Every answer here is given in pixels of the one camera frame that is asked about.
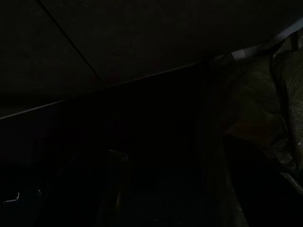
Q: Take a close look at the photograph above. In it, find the olive green cloth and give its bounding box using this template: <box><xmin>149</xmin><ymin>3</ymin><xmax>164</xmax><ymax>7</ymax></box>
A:
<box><xmin>222</xmin><ymin>30</ymin><xmax>303</xmax><ymax>171</ymax></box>

